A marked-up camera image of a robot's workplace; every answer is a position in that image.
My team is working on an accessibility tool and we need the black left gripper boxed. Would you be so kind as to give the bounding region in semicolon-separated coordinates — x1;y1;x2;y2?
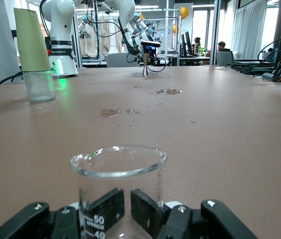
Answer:
137;46;160;66

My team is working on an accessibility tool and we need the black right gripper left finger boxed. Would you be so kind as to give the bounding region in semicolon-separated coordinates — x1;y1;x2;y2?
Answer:
0;188;126;239

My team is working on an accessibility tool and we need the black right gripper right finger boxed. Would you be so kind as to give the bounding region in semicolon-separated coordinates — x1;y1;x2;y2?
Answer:
130;188;259;239

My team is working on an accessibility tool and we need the steel double-cone jigger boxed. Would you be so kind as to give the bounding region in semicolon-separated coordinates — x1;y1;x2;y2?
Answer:
141;52;151;76

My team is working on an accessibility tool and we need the clear glass measuring beaker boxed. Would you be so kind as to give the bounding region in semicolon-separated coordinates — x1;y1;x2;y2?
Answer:
70;145;167;239

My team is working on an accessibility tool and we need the grey blue-jointed robot arm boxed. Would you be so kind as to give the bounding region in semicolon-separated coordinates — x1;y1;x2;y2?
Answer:
130;12;156;35
78;14;94;40

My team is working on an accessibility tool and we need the green-sleeved glass shaker bottle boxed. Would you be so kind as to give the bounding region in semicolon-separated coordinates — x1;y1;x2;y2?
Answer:
13;7;56;104

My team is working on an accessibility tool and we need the grey office chair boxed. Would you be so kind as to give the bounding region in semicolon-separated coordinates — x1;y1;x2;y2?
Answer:
216;51;235;67
106;52;142;68

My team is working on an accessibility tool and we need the large spilled liquid puddle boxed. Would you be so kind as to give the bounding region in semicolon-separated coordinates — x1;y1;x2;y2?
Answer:
150;88;182;96

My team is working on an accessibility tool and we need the medium spilled liquid puddle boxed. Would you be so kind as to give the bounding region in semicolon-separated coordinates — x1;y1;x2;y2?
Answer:
98;107;122;119

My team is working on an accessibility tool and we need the seated person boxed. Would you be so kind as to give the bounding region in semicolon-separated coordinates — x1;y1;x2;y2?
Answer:
216;41;234;53

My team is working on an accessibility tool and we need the brown table mat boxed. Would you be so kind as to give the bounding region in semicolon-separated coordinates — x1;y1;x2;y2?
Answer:
0;65;281;239

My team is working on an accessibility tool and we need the white window curtain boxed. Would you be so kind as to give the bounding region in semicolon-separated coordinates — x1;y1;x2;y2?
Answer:
230;0;280;60

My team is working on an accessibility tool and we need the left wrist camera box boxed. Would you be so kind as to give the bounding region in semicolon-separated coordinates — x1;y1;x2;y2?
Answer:
140;41;161;48

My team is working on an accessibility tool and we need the grey frame post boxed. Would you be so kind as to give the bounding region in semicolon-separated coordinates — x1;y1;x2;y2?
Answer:
209;0;223;66

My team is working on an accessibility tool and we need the bundle of black cables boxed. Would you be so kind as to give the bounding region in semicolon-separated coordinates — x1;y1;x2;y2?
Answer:
225;37;281;83

